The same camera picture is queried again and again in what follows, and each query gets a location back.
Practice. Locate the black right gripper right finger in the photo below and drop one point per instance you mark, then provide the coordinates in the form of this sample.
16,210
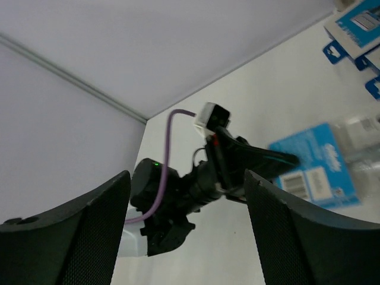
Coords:
301,243

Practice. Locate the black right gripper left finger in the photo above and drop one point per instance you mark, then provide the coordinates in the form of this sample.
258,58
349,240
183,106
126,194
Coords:
74,243

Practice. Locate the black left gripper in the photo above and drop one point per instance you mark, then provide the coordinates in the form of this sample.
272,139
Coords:
222,173

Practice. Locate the clear blue razor blister pack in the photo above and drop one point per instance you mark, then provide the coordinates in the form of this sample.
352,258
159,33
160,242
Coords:
339,162

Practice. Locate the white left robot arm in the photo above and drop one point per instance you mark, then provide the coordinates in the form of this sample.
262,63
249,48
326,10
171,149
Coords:
161,200

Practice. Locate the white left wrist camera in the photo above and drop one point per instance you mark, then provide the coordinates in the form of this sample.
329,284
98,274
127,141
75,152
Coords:
209,118

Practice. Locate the left aluminium frame post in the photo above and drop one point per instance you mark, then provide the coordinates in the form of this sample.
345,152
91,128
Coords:
23,50

